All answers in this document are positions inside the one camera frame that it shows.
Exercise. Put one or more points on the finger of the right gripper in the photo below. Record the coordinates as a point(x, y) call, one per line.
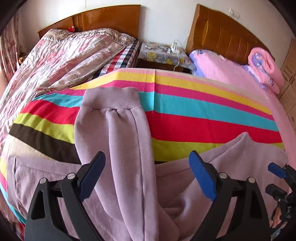
point(277, 170)
point(275, 192)

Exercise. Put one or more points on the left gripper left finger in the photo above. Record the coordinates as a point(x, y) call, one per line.
point(44, 220)

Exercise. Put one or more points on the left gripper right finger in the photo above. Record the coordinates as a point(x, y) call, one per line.
point(237, 211)

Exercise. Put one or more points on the light wooden wardrobe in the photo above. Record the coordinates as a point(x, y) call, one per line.
point(287, 93)

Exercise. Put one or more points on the purple pillow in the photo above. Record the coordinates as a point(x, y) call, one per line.
point(252, 73)

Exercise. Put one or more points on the rainbow striped blanket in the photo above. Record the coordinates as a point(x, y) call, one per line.
point(184, 112)

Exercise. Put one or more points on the rolled pink floral comforter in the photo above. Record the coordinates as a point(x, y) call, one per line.
point(266, 69)

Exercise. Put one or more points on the pink bed sheet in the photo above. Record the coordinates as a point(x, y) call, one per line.
point(215, 67)

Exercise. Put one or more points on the right wooden headboard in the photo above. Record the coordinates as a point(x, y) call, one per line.
point(215, 31)

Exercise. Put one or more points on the wooden headboard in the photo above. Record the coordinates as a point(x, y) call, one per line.
point(123, 18)
point(215, 31)

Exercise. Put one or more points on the white power strip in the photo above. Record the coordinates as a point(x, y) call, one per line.
point(174, 48)

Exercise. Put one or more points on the pink floral quilt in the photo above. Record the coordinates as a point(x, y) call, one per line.
point(60, 60)

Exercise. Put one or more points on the nightstand with floral cloth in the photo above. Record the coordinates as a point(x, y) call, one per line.
point(159, 56)

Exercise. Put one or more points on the plaid bed sheet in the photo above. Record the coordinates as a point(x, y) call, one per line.
point(124, 59)

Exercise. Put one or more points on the floral pink curtain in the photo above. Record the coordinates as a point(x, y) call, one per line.
point(10, 48)

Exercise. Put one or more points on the left wooden headboard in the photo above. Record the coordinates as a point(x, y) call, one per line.
point(123, 18)

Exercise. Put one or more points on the white wall socket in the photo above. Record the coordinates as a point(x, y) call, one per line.
point(234, 13)

